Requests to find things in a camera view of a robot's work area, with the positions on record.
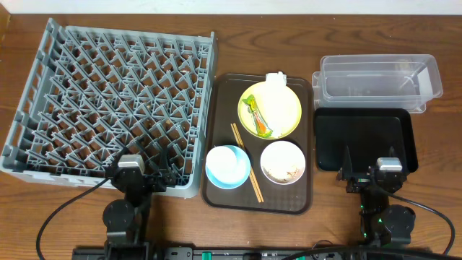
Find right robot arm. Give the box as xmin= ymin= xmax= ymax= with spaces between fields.
xmin=336 ymin=147 xmax=416 ymax=247

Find black cable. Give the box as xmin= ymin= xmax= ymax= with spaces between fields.
xmin=375 ymin=180 xmax=456 ymax=256
xmin=35 ymin=176 xmax=113 ymax=260

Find light blue bowl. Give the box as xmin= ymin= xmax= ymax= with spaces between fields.
xmin=206 ymin=145 xmax=248 ymax=190

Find wooden chopstick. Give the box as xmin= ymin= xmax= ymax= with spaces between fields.
xmin=232 ymin=122 xmax=265 ymax=203
xmin=230 ymin=123 xmax=264 ymax=203

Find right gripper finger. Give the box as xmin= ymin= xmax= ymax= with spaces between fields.
xmin=341 ymin=146 xmax=353 ymax=179
xmin=388 ymin=146 xmax=408 ymax=170

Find white napkin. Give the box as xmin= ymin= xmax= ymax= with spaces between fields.
xmin=260 ymin=71 xmax=287 ymax=139

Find left black cable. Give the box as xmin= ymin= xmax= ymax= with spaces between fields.
xmin=35 ymin=176 xmax=113 ymax=260

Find black plastic tray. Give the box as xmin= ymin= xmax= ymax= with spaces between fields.
xmin=314 ymin=108 xmax=419 ymax=173

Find pink white bowl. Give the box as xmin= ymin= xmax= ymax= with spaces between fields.
xmin=260 ymin=141 xmax=306 ymax=185

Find brown serving tray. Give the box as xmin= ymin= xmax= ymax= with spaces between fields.
xmin=201 ymin=74 xmax=314 ymax=215

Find white paper cup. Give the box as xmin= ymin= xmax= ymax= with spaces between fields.
xmin=206 ymin=146 xmax=237 ymax=183

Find grey plastic dish rack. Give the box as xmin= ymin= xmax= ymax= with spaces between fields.
xmin=1 ymin=19 xmax=218 ymax=198

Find green snack wrapper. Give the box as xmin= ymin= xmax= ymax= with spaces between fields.
xmin=242 ymin=95 xmax=273 ymax=138

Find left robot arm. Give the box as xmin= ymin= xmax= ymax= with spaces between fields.
xmin=103 ymin=147 xmax=173 ymax=260

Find yellow round plate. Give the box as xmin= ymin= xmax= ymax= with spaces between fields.
xmin=237 ymin=82 xmax=302 ymax=139

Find clear plastic bin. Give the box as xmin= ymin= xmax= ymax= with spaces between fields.
xmin=312 ymin=54 xmax=443 ymax=113

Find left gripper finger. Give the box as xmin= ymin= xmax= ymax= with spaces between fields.
xmin=134 ymin=139 xmax=153 ymax=170
xmin=159 ymin=147 xmax=173 ymax=177

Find right black cable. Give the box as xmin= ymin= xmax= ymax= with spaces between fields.
xmin=375 ymin=180 xmax=456 ymax=256

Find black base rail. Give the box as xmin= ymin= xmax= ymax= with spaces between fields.
xmin=71 ymin=247 xmax=452 ymax=260

